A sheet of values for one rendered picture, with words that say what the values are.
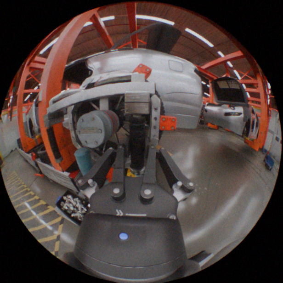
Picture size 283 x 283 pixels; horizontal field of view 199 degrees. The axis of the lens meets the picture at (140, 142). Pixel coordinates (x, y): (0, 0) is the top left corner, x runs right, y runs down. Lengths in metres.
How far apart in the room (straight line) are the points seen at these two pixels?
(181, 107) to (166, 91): 0.22
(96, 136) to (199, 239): 1.17
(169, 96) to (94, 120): 0.75
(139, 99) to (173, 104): 0.74
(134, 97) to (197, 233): 1.12
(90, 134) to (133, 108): 0.19
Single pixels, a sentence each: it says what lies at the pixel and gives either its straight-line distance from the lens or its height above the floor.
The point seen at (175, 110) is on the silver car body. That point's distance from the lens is 0.90.
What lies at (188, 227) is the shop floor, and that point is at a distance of 1.03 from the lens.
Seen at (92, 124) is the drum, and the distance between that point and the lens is 0.29.
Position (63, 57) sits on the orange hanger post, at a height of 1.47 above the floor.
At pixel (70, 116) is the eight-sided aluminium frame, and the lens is 0.57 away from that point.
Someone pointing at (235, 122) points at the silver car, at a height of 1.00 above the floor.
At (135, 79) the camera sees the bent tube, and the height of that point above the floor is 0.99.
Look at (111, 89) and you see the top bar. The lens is 0.21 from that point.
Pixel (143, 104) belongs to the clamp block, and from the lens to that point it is 0.17.
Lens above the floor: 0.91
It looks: 22 degrees down
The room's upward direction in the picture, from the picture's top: straight up
